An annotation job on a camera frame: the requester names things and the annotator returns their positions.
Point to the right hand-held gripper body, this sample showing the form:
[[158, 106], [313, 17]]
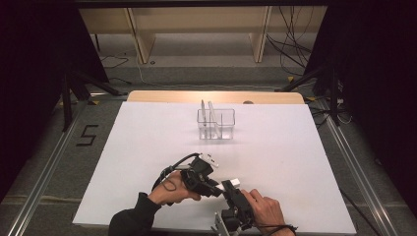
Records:
[[239, 213]]

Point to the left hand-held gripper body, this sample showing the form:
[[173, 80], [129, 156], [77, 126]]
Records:
[[198, 177]]

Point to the clear plastic desk organizer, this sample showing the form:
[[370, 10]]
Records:
[[226, 134]]

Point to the white pen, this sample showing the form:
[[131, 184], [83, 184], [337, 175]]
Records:
[[213, 113]]

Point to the silver pen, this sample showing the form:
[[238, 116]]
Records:
[[203, 111]]

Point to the person's right hand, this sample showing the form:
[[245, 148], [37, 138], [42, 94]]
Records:
[[265, 209]]

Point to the person's left hand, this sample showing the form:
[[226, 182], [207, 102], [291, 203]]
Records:
[[167, 193]]

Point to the white foam board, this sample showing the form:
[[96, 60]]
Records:
[[278, 157]]

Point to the yellow tape piece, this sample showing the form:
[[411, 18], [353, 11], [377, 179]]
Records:
[[94, 102], [290, 78], [310, 98]]

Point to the black tripod stand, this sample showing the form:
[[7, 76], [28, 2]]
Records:
[[67, 108], [334, 98]]

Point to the light wooden shelf unit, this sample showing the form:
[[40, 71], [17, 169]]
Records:
[[144, 42]]

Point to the black curtain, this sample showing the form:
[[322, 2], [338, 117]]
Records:
[[377, 65], [32, 65]]

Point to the short aluminium rail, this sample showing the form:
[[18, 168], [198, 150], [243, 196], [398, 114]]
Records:
[[108, 95]]

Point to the long aluminium floor rail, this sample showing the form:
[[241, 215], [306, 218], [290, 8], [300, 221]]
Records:
[[43, 183], [362, 183]]

